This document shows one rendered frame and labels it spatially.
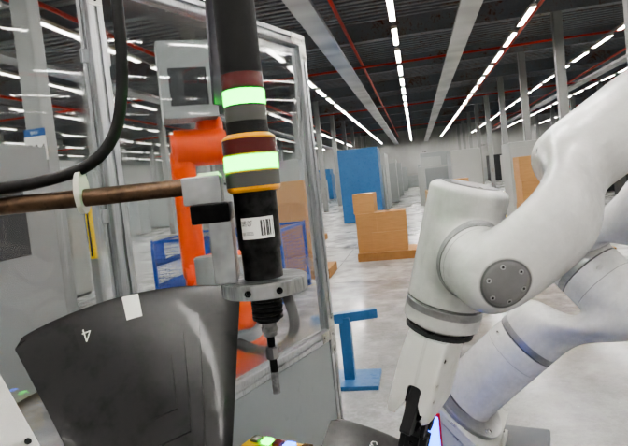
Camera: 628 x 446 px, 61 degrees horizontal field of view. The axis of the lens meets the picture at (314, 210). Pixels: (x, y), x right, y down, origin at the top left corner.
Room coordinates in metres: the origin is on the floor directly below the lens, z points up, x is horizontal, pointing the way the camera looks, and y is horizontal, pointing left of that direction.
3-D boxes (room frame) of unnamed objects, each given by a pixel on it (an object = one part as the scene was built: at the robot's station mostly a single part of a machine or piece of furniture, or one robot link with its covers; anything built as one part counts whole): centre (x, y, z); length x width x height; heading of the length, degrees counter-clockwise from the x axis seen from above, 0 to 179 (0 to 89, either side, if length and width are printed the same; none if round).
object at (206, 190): (0.43, 0.06, 1.50); 0.09 x 0.07 x 0.10; 94
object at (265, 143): (0.43, 0.05, 1.56); 0.04 x 0.04 x 0.01
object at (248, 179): (0.43, 0.05, 1.54); 0.04 x 0.04 x 0.01
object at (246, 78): (0.43, 0.05, 1.62); 0.03 x 0.03 x 0.01
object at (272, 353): (0.43, 0.05, 1.39); 0.01 x 0.01 x 0.05
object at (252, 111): (0.43, 0.05, 1.59); 0.03 x 0.03 x 0.01
